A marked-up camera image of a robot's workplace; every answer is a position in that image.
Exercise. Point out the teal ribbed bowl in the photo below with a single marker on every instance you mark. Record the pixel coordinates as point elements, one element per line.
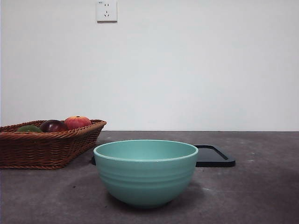
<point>146,177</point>

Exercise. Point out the green avocado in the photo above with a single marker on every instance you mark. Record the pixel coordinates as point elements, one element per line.
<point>29,128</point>

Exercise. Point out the red apple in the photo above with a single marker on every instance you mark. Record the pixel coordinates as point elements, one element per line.
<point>78,121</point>

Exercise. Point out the black rectangular tray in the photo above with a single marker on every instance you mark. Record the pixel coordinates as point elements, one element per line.
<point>215,158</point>

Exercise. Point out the dark purple plum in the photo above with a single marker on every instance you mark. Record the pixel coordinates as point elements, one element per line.
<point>53,126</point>

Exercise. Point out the brown wicker basket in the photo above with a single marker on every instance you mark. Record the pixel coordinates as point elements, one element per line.
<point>42,149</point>

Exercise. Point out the white wall power socket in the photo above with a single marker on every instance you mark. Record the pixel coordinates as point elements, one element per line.
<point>107,11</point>

